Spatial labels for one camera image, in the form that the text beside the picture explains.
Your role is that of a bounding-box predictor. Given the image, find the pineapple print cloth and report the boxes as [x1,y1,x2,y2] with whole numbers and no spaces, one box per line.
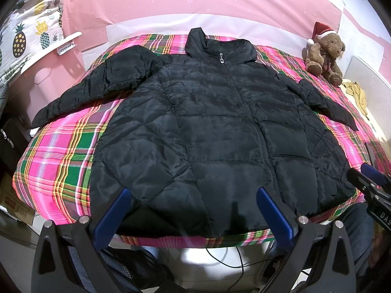
[1,0,64,84]

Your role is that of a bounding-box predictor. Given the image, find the yellow crumpled cloth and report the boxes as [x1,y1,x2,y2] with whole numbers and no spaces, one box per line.
[341,79,369,119]

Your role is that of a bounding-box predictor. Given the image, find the black cable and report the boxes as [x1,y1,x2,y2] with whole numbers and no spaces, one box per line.
[204,246,276,293]

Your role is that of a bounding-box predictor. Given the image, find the pink bedside cabinet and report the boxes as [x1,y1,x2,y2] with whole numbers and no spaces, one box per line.
[8,32,85,129]

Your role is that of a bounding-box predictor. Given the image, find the black puffer jacket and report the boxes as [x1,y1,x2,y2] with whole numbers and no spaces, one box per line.
[33,28,357,238]

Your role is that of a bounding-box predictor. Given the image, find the brown teddy bear santa hat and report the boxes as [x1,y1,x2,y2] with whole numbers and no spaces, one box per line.
[304,22,345,87]

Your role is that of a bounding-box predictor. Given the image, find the white storage box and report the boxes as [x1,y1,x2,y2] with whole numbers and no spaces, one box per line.
[345,56,391,144]

